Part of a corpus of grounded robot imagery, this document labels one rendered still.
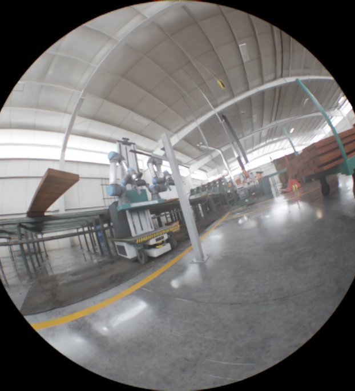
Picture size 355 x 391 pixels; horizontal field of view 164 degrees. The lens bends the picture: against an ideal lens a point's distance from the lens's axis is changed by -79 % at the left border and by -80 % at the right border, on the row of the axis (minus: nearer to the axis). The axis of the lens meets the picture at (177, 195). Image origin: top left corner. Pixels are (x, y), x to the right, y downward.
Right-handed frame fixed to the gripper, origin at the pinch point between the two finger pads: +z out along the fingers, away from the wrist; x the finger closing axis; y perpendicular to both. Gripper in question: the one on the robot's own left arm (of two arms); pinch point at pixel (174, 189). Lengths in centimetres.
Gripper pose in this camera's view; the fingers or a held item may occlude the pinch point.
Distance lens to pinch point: 144.0
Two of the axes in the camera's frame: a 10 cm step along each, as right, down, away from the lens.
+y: 4.9, -6.4, -6.0
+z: 4.0, 7.7, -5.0
